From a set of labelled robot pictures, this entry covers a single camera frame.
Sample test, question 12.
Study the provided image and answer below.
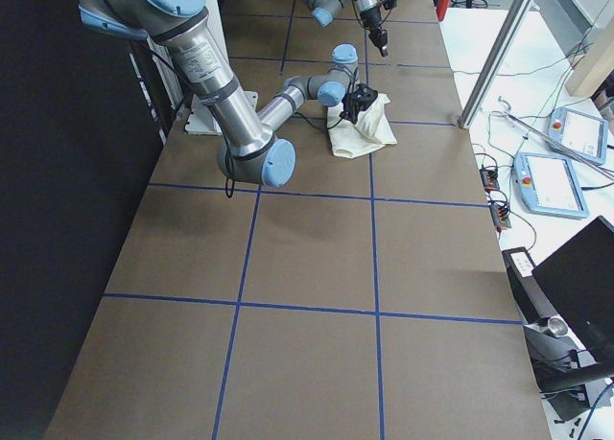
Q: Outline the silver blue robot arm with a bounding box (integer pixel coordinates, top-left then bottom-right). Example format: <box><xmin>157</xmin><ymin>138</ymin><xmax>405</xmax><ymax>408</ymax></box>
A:
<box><xmin>299</xmin><ymin>0</ymin><xmax>397</xmax><ymax>58</ymax></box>
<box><xmin>79</xmin><ymin>0</ymin><xmax>378</xmax><ymax>187</ymax></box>

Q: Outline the far blue teach pendant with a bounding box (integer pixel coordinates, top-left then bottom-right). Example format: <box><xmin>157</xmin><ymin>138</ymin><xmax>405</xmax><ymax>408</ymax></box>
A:
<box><xmin>548</xmin><ymin>107</ymin><xmax>608</xmax><ymax>166</ymax></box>

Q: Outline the near blue teach pendant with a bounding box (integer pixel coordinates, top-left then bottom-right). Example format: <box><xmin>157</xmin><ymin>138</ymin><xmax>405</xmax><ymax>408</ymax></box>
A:
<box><xmin>513</xmin><ymin>152</ymin><xmax>589</xmax><ymax>220</ymax></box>

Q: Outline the black laptop screen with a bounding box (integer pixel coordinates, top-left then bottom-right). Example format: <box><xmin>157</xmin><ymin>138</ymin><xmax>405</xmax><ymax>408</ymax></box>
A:
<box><xmin>532</xmin><ymin>216</ymin><xmax>613</xmax><ymax>361</ymax></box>

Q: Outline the reacher grabber stick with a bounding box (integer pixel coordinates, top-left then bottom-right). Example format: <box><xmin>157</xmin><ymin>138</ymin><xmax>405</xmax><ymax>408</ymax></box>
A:
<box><xmin>498</xmin><ymin>97</ymin><xmax>613</xmax><ymax>180</ymax></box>

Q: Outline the aluminium frame post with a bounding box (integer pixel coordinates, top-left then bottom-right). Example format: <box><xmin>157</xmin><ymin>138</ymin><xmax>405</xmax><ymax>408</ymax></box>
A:
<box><xmin>458</xmin><ymin>0</ymin><xmax>534</xmax><ymax>129</ymax></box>

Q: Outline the cream long-sleeve printed shirt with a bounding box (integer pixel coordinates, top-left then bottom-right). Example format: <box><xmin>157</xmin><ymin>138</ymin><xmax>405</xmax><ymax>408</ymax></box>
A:
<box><xmin>326</xmin><ymin>93</ymin><xmax>397</xmax><ymax>159</ymax></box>

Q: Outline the blue teach pendant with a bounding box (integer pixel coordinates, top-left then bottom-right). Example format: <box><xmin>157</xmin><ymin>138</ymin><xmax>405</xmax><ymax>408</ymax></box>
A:
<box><xmin>513</xmin><ymin>152</ymin><xmax>589</xmax><ymax>220</ymax></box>
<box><xmin>548</xmin><ymin>107</ymin><xmax>608</xmax><ymax>166</ymax></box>

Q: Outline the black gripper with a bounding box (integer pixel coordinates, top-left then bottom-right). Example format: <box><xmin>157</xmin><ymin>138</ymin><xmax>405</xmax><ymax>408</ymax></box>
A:
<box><xmin>359</xmin><ymin>0</ymin><xmax>397</xmax><ymax>58</ymax></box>
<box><xmin>341</xmin><ymin>82</ymin><xmax>379</xmax><ymax>123</ymax></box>

